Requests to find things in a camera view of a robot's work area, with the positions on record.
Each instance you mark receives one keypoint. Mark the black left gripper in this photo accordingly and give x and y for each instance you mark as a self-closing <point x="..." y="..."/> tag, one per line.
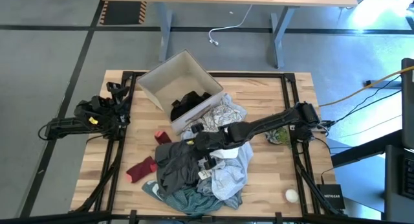
<point x="93" y="109"/>

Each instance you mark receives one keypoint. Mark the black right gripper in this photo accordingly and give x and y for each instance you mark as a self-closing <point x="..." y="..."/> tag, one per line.
<point x="211" y="140"/>

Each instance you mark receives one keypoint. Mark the dark grey garment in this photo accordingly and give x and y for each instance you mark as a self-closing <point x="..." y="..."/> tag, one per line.
<point x="174" y="165"/>

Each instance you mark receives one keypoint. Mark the white patterned garment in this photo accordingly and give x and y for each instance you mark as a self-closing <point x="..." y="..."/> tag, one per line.
<point x="226" y="114"/>

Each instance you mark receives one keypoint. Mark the light blue shirt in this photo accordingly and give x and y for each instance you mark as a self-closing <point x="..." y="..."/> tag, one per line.
<point x="233" y="175"/>

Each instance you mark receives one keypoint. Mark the short dark red sock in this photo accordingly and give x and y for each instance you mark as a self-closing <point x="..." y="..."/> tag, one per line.
<point x="162" y="137"/>

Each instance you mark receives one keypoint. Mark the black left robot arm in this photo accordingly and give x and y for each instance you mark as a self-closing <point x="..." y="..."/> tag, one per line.
<point x="64" y="125"/>

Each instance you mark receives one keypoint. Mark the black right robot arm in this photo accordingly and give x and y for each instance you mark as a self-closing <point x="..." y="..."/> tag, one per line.
<point x="268" y="120"/>

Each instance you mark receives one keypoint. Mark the black garment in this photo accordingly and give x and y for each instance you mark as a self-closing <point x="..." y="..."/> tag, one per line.
<point x="187" y="104"/>

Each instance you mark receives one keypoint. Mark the long dark red sock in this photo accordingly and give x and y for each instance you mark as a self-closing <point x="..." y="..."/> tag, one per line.
<point x="140" y="169"/>

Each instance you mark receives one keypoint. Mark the grey open storage box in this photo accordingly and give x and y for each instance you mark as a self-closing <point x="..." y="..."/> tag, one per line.
<point x="181" y="72"/>

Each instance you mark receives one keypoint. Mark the small potted succulent plant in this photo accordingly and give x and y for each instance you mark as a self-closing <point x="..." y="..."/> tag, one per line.
<point x="277" y="136"/>

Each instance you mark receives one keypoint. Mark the hazard striped floor mat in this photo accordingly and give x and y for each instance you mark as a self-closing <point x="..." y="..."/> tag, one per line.
<point x="123" y="13"/>

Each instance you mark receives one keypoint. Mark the white ball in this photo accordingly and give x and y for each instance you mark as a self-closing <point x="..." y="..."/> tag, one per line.
<point x="291" y="196"/>

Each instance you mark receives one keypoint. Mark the black floor beam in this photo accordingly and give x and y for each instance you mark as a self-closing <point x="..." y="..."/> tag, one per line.
<point x="365" y="149"/>

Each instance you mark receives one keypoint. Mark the black cabinet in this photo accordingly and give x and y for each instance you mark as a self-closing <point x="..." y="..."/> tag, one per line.
<point x="399" y="185"/>

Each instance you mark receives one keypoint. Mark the black monitor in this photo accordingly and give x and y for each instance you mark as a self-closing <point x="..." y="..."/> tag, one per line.
<point x="408" y="104"/>

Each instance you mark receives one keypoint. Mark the black Netgear network switch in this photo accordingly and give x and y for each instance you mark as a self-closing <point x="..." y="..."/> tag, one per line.
<point x="331" y="196"/>

